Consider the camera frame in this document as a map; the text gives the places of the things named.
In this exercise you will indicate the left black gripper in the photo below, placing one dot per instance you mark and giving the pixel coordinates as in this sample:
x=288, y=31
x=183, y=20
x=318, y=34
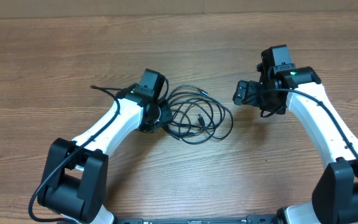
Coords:
x=167, y=117

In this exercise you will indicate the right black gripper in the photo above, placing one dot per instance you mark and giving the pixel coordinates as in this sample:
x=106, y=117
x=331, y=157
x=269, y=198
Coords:
x=252, y=89

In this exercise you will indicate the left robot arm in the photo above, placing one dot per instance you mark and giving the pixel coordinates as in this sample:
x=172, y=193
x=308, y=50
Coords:
x=73, y=184

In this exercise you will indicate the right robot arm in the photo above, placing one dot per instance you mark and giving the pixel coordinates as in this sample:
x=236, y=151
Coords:
x=284, y=87

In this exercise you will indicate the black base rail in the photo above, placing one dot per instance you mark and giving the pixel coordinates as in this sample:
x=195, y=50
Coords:
x=250, y=219

